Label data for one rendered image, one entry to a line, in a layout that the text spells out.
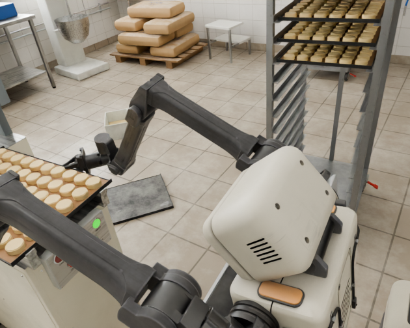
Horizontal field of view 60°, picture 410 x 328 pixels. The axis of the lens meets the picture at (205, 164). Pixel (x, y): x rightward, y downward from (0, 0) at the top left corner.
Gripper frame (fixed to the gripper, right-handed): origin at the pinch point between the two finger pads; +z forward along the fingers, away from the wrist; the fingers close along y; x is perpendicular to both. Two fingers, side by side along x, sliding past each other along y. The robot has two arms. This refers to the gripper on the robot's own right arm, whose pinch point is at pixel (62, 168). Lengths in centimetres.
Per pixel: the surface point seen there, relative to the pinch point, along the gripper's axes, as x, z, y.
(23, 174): 1.8, 12.7, 2.3
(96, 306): 30, 0, -44
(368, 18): -4, -126, 31
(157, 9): -375, -91, -26
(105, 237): 24.0, -10.5, -17.4
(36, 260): 40.5, 6.2, -3.4
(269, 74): -27, -95, 7
